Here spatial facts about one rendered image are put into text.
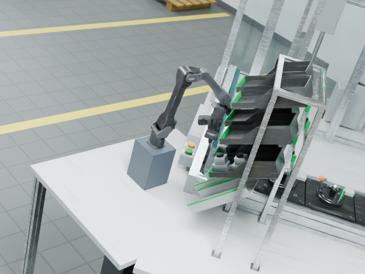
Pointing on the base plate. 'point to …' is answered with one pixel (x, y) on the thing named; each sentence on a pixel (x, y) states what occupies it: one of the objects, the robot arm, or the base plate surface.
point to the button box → (186, 160)
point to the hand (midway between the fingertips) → (211, 136)
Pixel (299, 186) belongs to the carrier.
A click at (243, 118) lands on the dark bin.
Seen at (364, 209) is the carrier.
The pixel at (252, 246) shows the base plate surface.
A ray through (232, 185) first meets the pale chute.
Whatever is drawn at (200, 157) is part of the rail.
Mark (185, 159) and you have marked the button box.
